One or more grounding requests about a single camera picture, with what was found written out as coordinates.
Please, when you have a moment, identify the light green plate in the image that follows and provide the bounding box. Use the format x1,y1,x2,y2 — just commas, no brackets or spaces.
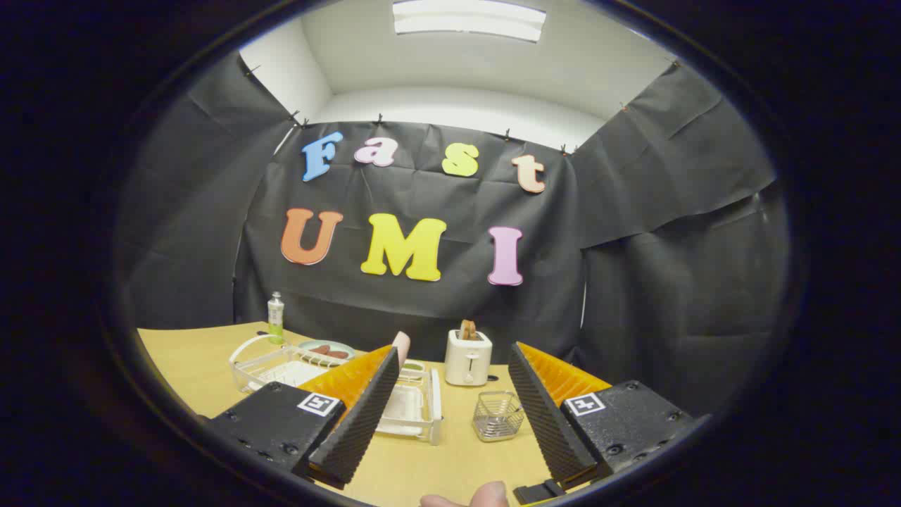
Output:
297,340,356,367

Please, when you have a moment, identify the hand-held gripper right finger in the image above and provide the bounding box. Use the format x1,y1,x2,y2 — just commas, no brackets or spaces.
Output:
508,342,695,494

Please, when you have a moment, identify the black backdrop cloth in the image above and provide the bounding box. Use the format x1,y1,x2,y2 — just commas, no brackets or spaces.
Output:
116,53,789,423

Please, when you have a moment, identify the metal wire basket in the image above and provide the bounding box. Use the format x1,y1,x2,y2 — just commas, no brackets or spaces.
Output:
473,392,525,442

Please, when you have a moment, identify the white drain tray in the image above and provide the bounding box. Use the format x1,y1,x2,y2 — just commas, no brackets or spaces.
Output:
260,359,427,436

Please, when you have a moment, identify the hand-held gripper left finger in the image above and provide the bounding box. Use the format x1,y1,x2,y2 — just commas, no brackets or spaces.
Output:
204,345,401,490

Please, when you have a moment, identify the white wire dish rack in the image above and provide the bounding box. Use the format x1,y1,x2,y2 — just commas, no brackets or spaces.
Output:
229,334,444,446

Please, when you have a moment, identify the green clear bottle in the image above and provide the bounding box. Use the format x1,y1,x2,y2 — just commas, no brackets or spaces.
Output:
267,292,285,345

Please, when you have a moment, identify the white toaster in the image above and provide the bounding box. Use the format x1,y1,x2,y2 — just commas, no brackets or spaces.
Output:
444,329,493,387

